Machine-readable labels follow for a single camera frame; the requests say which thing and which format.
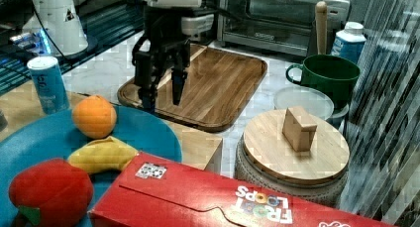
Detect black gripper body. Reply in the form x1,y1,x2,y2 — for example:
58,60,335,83
132,6,189,86

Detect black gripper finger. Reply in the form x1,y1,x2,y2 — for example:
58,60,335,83
138,74,162,113
171,60,187,105

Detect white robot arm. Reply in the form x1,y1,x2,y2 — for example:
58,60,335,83
132,0,214,113

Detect wooden cutting board tray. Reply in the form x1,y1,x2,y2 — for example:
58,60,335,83
117,43,268,134

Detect orange fruit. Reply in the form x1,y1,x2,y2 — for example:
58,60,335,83
71,95,117,139

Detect yellow banana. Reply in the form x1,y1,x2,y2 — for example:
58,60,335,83
67,136,138,174

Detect blue salt shaker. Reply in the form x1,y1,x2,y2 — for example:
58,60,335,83
27,57,69,114

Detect stainless steel toaster oven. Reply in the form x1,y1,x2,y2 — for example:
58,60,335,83
217,0,351,57

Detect red Froot Loops box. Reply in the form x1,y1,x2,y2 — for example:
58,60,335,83
89,153,393,227

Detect blue plate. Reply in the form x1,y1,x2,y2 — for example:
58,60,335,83
0,106,182,227

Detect paper towel roll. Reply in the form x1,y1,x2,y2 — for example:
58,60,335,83
23,0,97,59

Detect canister with wooden lid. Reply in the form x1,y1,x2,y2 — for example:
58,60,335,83
234,109,350,207

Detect wooden utensil holder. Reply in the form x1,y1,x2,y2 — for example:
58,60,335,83
315,1,327,55

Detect green mug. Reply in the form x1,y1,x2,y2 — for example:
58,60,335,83
285,55,361,109

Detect white blue milk bottle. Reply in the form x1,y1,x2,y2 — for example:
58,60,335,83
331,22,367,63

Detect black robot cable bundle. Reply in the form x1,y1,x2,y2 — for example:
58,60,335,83
131,35,150,67

